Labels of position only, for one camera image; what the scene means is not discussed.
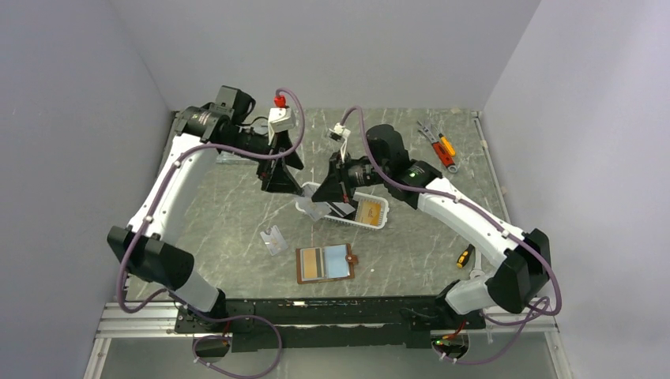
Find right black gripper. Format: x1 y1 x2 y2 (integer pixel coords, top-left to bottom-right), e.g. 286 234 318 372
312 149 390 203

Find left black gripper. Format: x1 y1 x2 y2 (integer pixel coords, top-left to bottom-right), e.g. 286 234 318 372
224 127 303 194

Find white striped card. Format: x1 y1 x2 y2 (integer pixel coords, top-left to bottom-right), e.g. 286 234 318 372
326 202 356 218

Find white plastic basket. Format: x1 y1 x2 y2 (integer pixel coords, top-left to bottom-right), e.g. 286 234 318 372
294 182 390 230

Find clear plastic card sleeve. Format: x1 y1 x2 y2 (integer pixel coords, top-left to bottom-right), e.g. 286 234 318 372
259 225 288 256

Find brown leather card holder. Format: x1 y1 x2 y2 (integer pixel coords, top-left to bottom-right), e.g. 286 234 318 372
295 243 359 284

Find gold credit card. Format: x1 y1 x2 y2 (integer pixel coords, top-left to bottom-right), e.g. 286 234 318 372
301 248 326 280

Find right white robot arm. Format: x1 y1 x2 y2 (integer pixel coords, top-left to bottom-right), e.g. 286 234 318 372
311 124 551 328

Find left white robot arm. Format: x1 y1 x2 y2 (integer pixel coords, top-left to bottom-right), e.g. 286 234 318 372
107 85 306 332

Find silver VIP card in basket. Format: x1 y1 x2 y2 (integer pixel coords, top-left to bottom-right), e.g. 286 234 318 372
295 186 330 221

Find clear plastic organizer box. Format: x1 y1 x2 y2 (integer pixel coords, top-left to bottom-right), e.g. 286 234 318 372
216 151 258 165

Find red adjustable wrench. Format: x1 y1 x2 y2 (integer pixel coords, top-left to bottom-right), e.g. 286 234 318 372
431 142 458 174

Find yellow black screwdriver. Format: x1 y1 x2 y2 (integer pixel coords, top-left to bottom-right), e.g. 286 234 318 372
456 244 476 268

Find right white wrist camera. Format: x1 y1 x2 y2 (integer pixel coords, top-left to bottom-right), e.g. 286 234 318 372
328 123 351 162

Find yellow handled screwdriver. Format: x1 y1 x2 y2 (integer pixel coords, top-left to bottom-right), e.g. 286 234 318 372
439 133 456 157

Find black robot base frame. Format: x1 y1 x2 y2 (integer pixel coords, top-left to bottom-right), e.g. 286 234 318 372
175 295 486 352

